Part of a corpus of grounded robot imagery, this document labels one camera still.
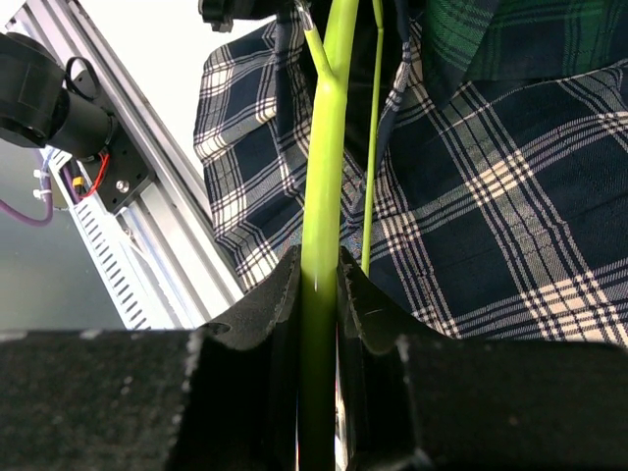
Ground navy white plaid skirt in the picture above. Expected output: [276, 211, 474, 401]
[193, 1, 627, 345]

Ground dark green plaid skirt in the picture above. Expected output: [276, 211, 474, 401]
[422, 1, 627, 105]

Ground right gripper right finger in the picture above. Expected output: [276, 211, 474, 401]
[337, 247, 445, 470]

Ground slotted cable duct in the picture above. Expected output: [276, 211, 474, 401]
[42, 147, 153, 331]

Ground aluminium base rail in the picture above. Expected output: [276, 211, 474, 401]
[1, 1, 242, 330]

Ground lime green hanger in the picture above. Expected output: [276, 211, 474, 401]
[297, 1, 359, 470]

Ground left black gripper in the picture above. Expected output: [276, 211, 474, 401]
[198, 0, 312, 32]

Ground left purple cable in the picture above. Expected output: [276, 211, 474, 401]
[0, 146, 82, 228]

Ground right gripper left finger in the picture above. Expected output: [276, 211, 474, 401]
[167, 246, 300, 470]

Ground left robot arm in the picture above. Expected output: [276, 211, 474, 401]
[1, 1, 209, 216]

